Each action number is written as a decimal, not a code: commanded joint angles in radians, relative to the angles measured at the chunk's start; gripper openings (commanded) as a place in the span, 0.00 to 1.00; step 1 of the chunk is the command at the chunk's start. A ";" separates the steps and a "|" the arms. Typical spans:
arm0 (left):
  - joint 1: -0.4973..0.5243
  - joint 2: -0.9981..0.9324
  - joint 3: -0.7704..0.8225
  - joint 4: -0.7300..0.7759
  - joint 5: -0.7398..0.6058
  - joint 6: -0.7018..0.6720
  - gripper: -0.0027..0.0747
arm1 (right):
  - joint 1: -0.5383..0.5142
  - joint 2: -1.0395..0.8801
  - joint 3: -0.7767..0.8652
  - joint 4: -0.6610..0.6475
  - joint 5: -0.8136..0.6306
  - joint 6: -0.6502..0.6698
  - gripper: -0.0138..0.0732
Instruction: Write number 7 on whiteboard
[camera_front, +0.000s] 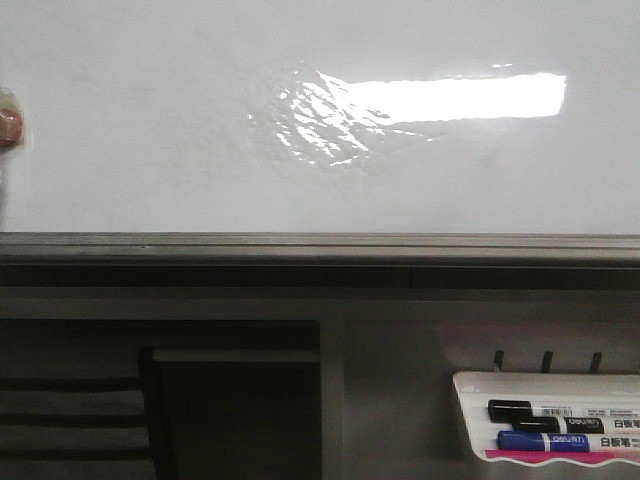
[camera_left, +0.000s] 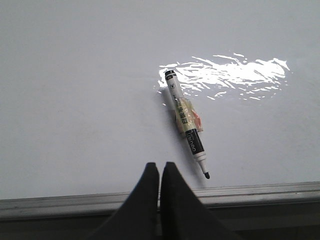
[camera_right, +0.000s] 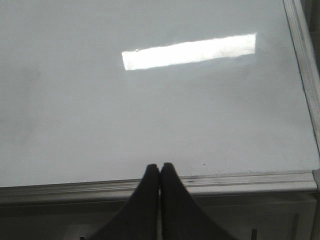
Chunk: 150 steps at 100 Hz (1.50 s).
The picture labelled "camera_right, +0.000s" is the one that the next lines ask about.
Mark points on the white whiteboard with aluminium frame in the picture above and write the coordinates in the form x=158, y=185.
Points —
x=92, y=91

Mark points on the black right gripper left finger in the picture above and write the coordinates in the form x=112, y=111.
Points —
x=137, y=220

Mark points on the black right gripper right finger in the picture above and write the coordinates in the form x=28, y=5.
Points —
x=182, y=218

